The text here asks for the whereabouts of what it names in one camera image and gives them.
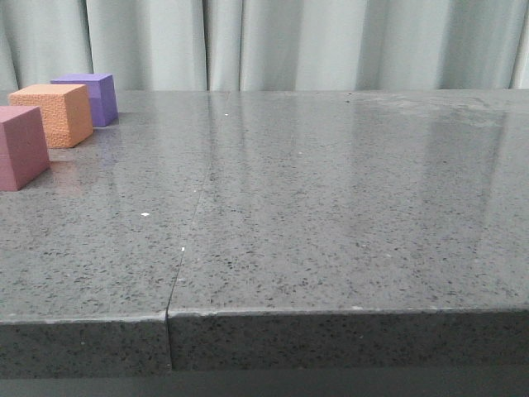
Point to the grey-white curtain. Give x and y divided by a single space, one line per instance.
268 45

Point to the pink foam cube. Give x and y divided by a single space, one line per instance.
24 153

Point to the orange foam cube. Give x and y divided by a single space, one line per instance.
65 111

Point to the purple foam cube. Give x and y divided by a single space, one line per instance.
101 92

